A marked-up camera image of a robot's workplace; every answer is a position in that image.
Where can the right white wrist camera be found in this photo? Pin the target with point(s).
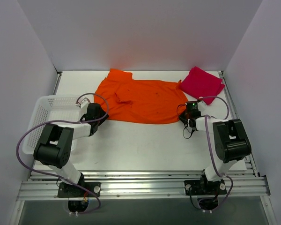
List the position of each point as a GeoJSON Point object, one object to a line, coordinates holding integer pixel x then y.
{"type": "Point", "coordinates": [201, 105]}

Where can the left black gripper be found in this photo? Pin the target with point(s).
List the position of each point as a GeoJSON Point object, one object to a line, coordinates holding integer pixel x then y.
{"type": "Point", "coordinates": [99, 115]}

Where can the orange t-shirt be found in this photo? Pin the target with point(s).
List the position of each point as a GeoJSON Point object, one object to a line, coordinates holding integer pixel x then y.
{"type": "Point", "coordinates": [139, 101]}

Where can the folded magenta t-shirt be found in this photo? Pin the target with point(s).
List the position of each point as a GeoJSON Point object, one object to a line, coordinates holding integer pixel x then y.
{"type": "Point", "coordinates": [199, 84]}

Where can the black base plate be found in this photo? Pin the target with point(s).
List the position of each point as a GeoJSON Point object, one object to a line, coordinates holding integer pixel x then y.
{"type": "Point", "coordinates": [70, 191]}
{"type": "Point", "coordinates": [201, 187]}

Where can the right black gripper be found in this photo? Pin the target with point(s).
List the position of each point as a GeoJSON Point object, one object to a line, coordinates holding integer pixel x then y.
{"type": "Point", "coordinates": [184, 117]}

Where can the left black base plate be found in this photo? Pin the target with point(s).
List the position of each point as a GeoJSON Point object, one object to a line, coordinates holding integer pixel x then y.
{"type": "Point", "coordinates": [70, 191]}

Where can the aluminium rail frame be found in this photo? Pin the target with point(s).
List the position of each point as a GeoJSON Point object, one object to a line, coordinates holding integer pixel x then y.
{"type": "Point", "coordinates": [153, 161]}

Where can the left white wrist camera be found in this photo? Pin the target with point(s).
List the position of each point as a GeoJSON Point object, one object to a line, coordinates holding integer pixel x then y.
{"type": "Point", "coordinates": [84, 102]}

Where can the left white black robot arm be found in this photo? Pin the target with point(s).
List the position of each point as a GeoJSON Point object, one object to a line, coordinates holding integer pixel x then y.
{"type": "Point", "coordinates": [53, 148]}

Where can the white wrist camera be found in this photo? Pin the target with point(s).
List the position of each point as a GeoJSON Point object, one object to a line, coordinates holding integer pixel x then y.
{"type": "Point", "coordinates": [84, 102]}
{"type": "Point", "coordinates": [201, 105]}

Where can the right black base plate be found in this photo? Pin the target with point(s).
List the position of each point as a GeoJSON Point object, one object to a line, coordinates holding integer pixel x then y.
{"type": "Point", "coordinates": [201, 187]}

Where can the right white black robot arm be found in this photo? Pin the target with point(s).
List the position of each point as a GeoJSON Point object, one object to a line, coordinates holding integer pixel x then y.
{"type": "Point", "coordinates": [227, 140]}

